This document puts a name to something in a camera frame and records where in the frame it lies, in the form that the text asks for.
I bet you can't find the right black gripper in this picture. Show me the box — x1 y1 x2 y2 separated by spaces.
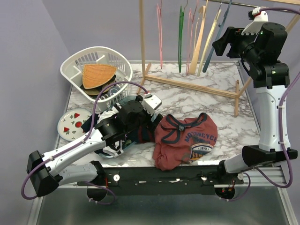
212 26 262 65

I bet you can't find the red tank top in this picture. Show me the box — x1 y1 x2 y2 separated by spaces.
152 113 218 171

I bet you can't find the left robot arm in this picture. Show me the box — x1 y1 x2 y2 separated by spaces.
25 96 162 197

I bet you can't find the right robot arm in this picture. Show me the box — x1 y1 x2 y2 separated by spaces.
212 22 298 184

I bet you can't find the cream plastic hanger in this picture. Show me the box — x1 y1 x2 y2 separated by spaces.
197 3 222 76

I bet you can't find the light wooden hanger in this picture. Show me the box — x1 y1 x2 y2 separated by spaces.
189 1 208 75

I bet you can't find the green plastic hanger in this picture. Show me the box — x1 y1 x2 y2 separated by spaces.
178 6 183 73

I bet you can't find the black white striped garment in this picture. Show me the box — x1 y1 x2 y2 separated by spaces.
94 106 124 158

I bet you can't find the wooden clothes rack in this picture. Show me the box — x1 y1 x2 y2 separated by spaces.
136 0 300 118

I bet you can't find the orange woven fan mat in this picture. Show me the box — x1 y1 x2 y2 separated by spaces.
82 64 117 89

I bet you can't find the watermelon pattern plate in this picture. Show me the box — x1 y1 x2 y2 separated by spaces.
57 108 91 142

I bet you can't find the white plastic laundry basket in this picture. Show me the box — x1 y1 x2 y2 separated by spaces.
60 46 133 111

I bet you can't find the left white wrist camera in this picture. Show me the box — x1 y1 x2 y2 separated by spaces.
142 93 162 115

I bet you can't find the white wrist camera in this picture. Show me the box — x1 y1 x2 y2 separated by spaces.
142 93 162 115
241 7 269 36

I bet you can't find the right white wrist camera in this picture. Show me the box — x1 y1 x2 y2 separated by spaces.
241 7 269 36

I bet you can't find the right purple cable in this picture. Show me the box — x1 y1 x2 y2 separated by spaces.
221 8 300 202

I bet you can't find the purple cable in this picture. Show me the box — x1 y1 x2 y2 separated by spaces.
21 82 150 206
221 8 300 202

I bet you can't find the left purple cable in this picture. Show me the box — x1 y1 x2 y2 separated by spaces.
21 82 150 206

